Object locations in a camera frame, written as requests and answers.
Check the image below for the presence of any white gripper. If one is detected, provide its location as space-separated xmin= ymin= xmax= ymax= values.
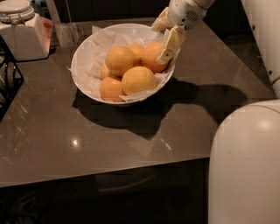
xmin=151 ymin=0 xmax=208 ymax=65

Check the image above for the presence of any white bowl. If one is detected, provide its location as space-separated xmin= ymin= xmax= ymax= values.
xmin=70 ymin=23 xmax=177 ymax=106

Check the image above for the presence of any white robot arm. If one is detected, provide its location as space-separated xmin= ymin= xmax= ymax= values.
xmin=208 ymin=0 xmax=280 ymax=224

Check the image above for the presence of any clear glass container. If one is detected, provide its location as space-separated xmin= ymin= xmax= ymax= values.
xmin=54 ymin=23 xmax=83 ymax=47

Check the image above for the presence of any orange hidden at left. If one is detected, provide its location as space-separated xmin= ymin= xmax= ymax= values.
xmin=101 ymin=63 xmax=110 ymax=79

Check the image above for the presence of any small orange at back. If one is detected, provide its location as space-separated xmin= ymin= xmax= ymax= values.
xmin=129 ymin=43 xmax=144 ymax=66

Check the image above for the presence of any white ceramic clip-lid jar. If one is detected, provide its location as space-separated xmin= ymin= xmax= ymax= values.
xmin=0 ymin=0 xmax=53 ymax=61

